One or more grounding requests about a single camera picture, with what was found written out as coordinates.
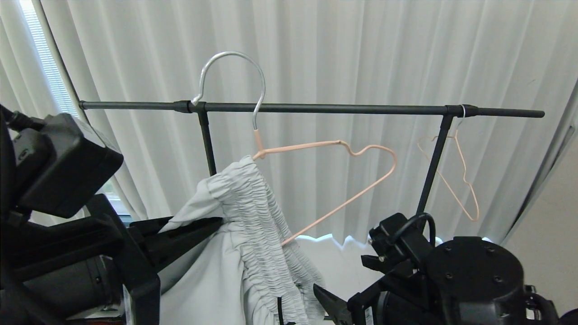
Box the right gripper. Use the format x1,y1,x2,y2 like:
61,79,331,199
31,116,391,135
313,276,430,325

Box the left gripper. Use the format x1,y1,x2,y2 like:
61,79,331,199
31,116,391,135
0,194,224,325

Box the pale grey shorts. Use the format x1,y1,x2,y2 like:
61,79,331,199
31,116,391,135
158,156,326,325

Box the pink clothes hanger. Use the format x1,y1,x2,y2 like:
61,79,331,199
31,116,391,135
191,51,398,247
416,106,480,222

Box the black clothes rack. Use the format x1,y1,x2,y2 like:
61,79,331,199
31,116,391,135
79,100,545,215

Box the white curtain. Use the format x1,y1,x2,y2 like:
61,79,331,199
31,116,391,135
0,0,86,122
34,0,578,248

